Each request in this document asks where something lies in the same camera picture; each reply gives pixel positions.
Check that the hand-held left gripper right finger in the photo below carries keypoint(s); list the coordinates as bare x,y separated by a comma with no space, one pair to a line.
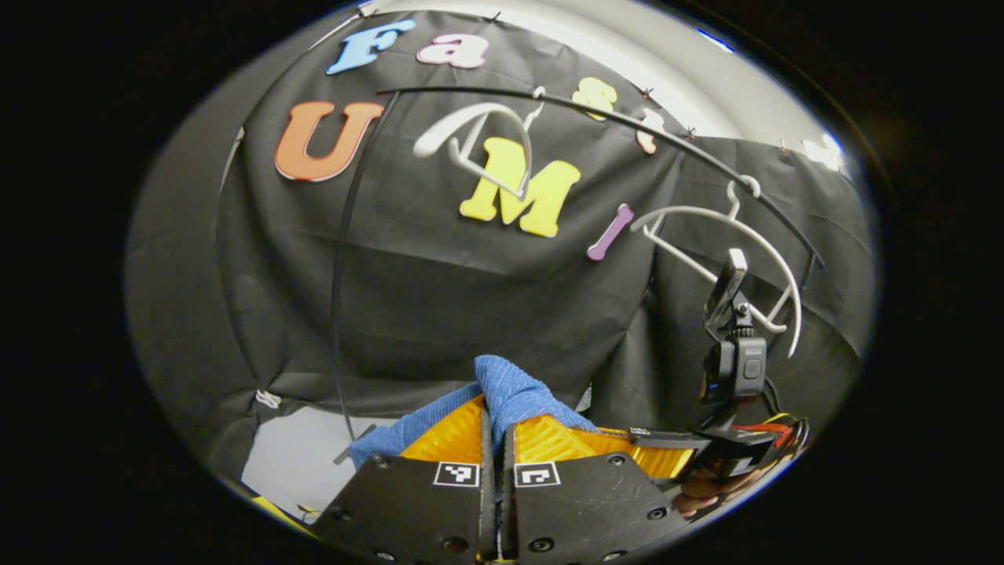
508,502

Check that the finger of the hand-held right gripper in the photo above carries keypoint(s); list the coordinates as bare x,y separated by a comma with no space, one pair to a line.
667,461

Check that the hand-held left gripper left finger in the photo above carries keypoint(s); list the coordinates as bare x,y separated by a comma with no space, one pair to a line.
488,502

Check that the white clothes hanger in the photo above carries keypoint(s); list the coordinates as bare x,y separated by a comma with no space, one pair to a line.
427,141
706,209

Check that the black clothes rack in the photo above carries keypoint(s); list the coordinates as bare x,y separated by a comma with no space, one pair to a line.
336,314

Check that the black backdrop cloth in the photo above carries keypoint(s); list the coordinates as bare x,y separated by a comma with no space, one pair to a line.
431,314

